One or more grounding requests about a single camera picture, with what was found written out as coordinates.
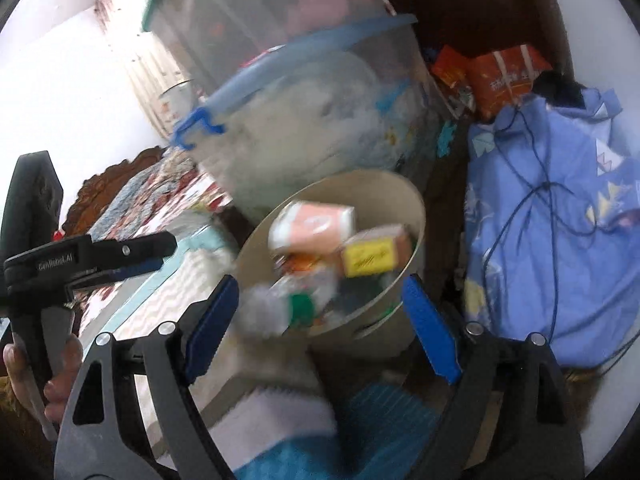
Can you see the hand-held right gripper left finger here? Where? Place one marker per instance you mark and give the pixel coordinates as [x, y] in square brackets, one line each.
[210, 332]

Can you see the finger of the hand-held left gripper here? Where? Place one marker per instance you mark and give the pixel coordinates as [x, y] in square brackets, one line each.
[125, 272]
[135, 249]

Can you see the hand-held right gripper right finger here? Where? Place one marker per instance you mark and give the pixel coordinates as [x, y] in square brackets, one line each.
[431, 332]

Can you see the grey white snack bag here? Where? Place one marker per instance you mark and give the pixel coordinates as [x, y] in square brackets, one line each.
[260, 310]

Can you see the green white packet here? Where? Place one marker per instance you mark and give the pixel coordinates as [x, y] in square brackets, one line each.
[301, 309]

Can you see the yellow box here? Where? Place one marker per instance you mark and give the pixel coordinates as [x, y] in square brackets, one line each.
[372, 255]

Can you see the pink box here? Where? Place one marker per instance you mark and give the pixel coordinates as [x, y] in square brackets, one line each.
[310, 225]

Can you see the round cardboard bucket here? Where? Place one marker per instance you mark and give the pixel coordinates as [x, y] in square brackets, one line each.
[350, 187]

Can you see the person's left hand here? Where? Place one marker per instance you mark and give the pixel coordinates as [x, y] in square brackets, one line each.
[64, 375]

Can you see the chevron pattern blanket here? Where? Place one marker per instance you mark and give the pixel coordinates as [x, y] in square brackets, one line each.
[150, 310]

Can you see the floral quilt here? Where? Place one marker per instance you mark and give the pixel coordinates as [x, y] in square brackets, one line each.
[145, 195]

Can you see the carved wooden headboard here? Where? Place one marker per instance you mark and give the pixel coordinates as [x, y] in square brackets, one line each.
[105, 185]

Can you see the blue and white towel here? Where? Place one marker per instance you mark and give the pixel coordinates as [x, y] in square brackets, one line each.
[380, 430]

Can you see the light blue printed cloth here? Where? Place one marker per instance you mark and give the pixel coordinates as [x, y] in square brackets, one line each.
[525, 260]

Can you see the white enamel mug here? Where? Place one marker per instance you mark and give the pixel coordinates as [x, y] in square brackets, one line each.
[176, 102]

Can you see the beige patterned cloth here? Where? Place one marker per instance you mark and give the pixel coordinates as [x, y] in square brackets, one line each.
[135, 50]

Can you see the blue lid storage box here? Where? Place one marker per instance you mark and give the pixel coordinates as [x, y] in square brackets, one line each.
[325, 110]

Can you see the red orange cardboard box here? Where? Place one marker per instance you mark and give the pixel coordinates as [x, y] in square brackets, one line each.
[505, 80]

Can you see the teal lid storage box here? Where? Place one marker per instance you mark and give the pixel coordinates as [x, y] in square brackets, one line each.
[250, 10]

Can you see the small red packet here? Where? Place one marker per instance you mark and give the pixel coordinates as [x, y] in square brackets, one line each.
[450, 67]

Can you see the dark wooden cabinet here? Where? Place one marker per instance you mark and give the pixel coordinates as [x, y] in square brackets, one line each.
[475, 5]

